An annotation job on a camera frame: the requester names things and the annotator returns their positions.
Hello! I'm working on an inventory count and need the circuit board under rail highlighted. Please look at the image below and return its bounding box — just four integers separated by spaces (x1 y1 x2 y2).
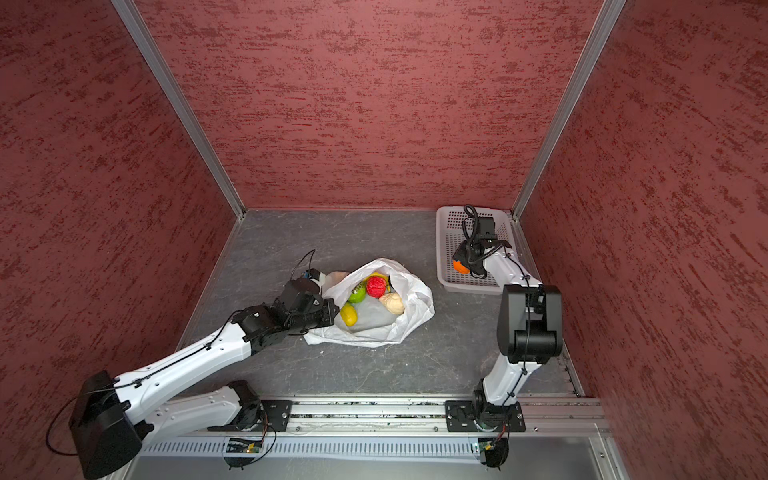
478 438 509 469
223 438 264 469

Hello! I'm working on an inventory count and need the left aluminium corner post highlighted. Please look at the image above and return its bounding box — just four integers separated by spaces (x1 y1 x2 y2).
111 0 247 221

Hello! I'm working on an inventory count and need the green toy fruit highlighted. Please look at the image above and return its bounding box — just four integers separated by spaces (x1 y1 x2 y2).
348 282 367 305

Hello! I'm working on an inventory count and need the white plastic bag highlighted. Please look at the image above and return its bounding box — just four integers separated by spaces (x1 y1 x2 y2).
304 258 435 348

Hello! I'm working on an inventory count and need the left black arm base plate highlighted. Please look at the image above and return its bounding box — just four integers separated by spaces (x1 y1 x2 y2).
207 399 294 433

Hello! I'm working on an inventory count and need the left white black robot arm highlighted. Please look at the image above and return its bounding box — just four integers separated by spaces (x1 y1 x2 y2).
69 269 339 479

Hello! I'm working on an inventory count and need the beige toy fruit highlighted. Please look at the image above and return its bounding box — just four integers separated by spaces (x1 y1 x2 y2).
379 292 405 316

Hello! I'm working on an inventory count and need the aluminium corner post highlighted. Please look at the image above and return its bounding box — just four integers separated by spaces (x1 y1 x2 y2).
111 0 247 221
511 0 626 222

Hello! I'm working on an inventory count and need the orange toy fruit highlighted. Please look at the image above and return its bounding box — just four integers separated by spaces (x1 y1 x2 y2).
452 260 470 274

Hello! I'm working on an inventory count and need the yellow toy lemon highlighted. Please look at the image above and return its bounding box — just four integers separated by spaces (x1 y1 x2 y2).
340 302 358 327

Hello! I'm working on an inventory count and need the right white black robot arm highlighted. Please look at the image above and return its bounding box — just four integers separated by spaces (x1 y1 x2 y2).
453 240 562 431

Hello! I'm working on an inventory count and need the right aluminium corner post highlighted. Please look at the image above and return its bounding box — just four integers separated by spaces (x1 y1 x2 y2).
511 0 626 222

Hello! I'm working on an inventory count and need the yellow toy banana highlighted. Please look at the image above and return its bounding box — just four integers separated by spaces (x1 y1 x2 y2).
368 272 390 283

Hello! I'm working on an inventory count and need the right circuit board under rail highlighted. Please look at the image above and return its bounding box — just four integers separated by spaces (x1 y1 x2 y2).
478 438 509 469

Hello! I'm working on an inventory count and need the white perforated plastic basket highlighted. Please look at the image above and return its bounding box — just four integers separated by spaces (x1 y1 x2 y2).
436 205 538 295

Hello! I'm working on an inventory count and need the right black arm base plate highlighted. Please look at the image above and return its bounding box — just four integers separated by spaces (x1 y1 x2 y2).
444 400 526 434

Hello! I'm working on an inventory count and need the left circuit board under rail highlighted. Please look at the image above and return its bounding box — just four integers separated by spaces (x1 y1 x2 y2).
223 438 264 469

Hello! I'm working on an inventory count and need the red toy fruit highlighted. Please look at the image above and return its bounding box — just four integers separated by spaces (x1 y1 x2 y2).
365 277 389 299

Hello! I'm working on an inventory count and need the aluminium front rail frame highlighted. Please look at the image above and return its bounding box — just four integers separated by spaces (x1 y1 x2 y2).
137 395 629 479

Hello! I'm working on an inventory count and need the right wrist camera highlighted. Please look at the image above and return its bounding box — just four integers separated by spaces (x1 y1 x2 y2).
461 205 498 243

